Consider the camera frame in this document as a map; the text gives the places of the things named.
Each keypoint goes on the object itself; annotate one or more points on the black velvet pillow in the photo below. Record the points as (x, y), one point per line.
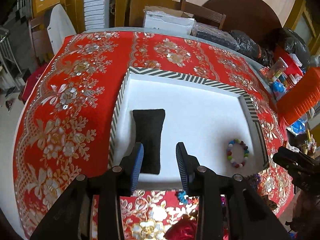
(149, 124)

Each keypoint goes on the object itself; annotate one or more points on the dark package in clear plastic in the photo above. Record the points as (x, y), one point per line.
(212, 34)

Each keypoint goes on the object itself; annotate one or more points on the red floral gold tablecloth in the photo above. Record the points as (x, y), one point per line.
(64, 128)

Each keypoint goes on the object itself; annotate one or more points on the dark wooden chair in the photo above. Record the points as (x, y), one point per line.
(203, 12)

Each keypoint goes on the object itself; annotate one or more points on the white cardboard box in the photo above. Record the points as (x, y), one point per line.
(166, 19)

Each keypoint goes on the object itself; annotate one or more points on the glass jar with label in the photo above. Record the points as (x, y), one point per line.
(276, 70)

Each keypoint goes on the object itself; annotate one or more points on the round dark wooden tabletop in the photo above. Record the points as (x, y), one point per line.
(253, 17)

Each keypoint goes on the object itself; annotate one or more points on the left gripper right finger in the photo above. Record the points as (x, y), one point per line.
(221, 197)

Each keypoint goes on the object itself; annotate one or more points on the white louvered door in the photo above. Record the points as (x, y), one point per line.
(96, 14)

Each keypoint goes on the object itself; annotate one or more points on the black plastic bag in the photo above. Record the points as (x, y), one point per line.
(251, 49)

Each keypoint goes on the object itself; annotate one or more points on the striped white jewelry tray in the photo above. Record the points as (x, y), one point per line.
(216, 122)

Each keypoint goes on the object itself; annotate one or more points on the blue plastic bag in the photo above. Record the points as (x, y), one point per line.
(278, 89)

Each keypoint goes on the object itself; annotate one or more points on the orange plastic basket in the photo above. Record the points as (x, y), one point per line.
(301, 98)

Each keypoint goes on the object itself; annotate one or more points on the white ironing board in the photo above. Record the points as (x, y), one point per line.
(58, 25)

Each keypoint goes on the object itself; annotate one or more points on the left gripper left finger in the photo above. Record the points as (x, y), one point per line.
(70, 215)

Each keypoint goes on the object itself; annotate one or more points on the red plastic tub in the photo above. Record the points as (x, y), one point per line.
(292, 67)

